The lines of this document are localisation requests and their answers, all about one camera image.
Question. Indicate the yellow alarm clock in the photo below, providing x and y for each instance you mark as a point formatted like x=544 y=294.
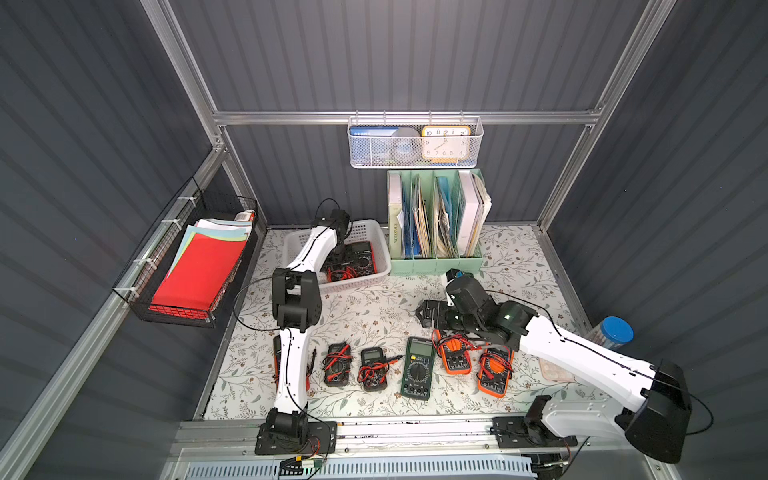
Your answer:
x=446 y=142

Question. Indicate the blue lid jar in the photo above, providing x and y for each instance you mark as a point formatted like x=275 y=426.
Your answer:
x=612 y=333

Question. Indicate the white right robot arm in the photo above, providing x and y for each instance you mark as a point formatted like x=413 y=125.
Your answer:
x=647 y=404

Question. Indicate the red paper folder stack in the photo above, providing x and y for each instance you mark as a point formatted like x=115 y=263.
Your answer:
x=209 y=253

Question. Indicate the red multimeter with leads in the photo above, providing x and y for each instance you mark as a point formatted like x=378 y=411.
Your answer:
x=359 y=261

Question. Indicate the blue box in basket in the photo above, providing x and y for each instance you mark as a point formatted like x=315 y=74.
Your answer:
x=370 y=145

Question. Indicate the small black multimeter right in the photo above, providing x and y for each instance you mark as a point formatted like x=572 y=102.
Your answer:
x=373 y=371

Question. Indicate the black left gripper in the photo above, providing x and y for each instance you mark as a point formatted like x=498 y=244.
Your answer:
x=336 y=253

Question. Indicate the white plastic basket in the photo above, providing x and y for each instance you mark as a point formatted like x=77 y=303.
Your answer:
x=310 y=248

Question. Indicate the white wire wall basket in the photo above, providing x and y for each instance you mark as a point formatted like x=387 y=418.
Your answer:
x=418 y=122

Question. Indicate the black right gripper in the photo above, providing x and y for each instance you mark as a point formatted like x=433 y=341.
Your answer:
x=432 y=311

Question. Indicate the small black multimeter left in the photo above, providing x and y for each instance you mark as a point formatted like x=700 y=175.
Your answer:
x=337 y=365

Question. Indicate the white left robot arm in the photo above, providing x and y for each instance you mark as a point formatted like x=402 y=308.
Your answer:
x=297 y=308

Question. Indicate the orange multimeter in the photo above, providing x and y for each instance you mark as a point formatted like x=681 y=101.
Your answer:
x=495 y=371
x=454 y=349

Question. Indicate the pink calculator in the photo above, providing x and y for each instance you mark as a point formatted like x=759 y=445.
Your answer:
x=554 y=373

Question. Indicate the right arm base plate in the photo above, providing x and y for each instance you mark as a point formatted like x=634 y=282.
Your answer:
x=528 y=430

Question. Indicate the green file organizer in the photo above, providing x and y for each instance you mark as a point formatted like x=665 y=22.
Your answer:
x=435 y=218

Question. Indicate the white perforated cable duct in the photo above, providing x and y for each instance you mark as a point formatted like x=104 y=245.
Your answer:
x=485 y=466

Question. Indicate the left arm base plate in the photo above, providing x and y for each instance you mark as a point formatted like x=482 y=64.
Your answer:
x=307 y=438

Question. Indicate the black wire wall basket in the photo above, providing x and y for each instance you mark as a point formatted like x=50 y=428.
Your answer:
x=143 y=275

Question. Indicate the small black multimeter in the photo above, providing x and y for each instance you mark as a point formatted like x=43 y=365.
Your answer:
x=337 y=365
x=373 y=371

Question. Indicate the grey tape roll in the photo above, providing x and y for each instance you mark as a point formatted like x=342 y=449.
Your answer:
x=406 y=145

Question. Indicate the red multimeter near left arm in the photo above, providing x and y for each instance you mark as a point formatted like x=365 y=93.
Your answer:
x=277 y=349

